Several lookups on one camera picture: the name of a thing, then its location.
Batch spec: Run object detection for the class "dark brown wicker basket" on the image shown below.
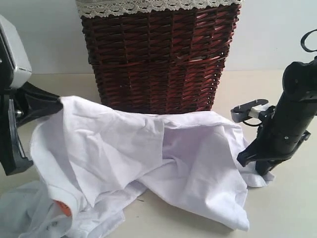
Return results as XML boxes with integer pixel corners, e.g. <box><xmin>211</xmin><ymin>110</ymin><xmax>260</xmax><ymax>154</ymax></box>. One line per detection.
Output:
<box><xmin>81</xmin><ymin>3</ymin><xmax>241</xmax><ymax>114</ymax></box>

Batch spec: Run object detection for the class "black camera cable right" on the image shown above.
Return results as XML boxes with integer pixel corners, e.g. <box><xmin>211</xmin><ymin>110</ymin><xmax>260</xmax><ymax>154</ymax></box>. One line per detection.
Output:
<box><xmin>244</xmin><ymin>29</ymin><xmax>317</xmax><ymax>127</ymax></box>

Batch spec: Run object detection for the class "orange neck label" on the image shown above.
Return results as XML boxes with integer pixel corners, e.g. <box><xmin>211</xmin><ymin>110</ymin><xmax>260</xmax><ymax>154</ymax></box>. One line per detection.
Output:
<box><xmin>55</xmin><ymin>200</ymin><xmax>72</xmax><ymax>217</ymax></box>

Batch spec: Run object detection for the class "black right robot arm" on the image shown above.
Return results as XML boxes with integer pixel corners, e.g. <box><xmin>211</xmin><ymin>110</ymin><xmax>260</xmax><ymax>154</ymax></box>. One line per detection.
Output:
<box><xmin>231</xmin><ymin>59</ymin><xmax>317</xmax><ymax>176</ymax></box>

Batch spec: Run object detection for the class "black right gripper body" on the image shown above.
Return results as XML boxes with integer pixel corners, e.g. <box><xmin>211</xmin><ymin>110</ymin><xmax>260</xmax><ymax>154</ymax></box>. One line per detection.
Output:
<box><xmin>237</xmin><ymin>130</ymin><xmax>311</xmax><ymax>177</ymax></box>

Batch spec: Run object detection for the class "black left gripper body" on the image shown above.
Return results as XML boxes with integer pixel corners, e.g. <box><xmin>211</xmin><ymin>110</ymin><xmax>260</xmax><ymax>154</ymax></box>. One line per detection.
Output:
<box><xmin>0</xmin><ymin>90</ymin><xmax>33</xmax><ymax>176</ymax></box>

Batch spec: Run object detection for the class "grey floral basket liner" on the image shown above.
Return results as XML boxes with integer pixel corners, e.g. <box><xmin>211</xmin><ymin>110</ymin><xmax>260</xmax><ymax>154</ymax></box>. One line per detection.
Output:
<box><xmin>75</xmin><ymin>0</ymin><xmax>242</xmax><ymax>18</ymax></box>

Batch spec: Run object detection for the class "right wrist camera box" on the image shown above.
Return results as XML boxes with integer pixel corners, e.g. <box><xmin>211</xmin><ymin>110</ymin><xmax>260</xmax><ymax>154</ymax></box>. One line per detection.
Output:
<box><xmin>230</xmin><ymin>99</ymin><xmax>274</xmax><ymax>123</ymax></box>

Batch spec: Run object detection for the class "white t-shirt with red lettering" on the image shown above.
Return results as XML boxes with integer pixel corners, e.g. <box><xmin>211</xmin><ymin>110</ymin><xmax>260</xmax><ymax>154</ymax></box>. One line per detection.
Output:
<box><xmin>0</xmin><ymin>96</ymin><xmax>274</xmax><ymax>238</ymax></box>

